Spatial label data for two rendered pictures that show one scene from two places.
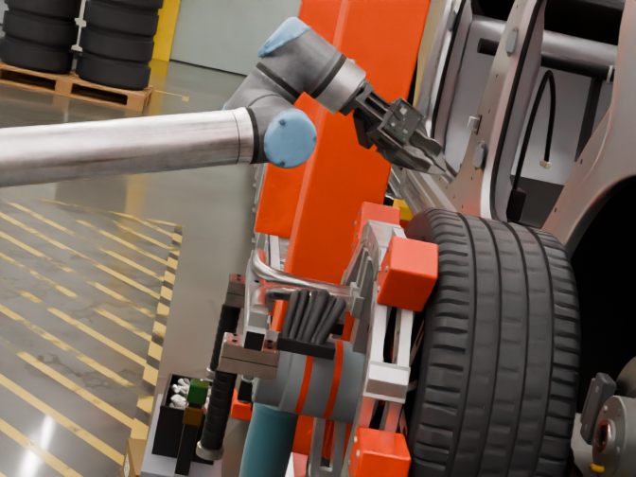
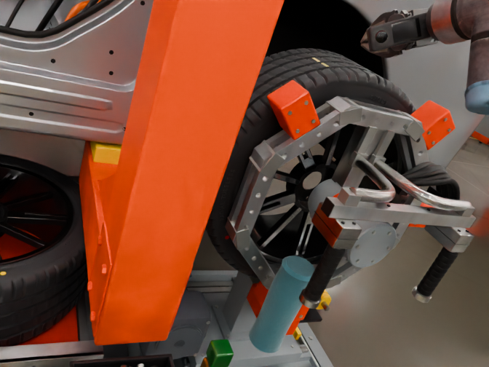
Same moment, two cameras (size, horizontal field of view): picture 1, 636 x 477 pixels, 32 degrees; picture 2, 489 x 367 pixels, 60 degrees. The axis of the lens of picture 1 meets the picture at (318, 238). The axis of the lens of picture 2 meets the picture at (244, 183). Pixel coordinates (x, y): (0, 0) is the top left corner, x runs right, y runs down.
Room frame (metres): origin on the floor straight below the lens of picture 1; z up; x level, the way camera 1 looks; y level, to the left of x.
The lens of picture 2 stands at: (2.51, 0.70, 1.30)
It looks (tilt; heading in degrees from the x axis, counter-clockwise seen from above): 25 degrees down; 245
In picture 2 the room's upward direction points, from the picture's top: 21 degrees clockwise
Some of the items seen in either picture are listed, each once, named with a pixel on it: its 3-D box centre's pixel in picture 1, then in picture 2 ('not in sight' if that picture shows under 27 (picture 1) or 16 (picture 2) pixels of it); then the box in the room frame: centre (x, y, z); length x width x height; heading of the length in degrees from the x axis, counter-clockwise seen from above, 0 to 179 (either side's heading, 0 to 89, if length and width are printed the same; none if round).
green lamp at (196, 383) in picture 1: (198, 391); (219, 353); (2.18, 0.17, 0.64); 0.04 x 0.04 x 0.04; 6
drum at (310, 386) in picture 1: (316, 376); (348, 220); (1.85, -0.05, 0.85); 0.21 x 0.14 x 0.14; 96
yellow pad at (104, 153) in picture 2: not in sight; (116, 147); (2.38, -0.53, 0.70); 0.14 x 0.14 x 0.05; 6
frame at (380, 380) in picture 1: (356, 383); (334, 204); (1.86, -0.12, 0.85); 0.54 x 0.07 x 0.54; 6
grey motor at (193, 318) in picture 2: not in sight; (160, 306); (2.16, -0.33, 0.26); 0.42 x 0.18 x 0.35; 96
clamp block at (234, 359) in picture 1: (249, 355); (448, 231); (1.67, 0.07, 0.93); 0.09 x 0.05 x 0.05; 96
